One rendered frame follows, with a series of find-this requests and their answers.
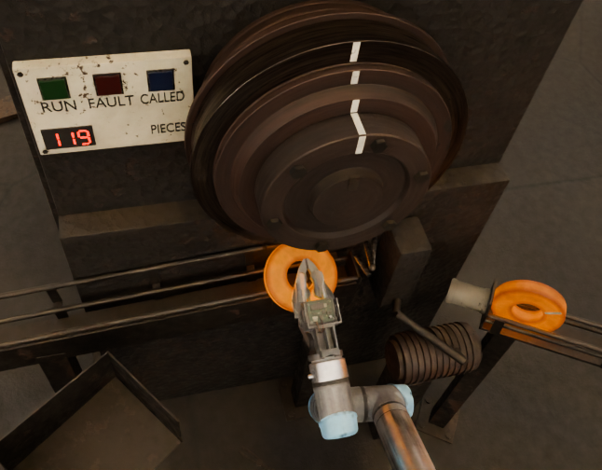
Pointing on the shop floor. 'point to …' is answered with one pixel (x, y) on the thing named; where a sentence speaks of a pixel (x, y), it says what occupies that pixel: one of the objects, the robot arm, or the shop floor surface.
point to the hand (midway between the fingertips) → (306, 265)
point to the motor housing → (427, 358)
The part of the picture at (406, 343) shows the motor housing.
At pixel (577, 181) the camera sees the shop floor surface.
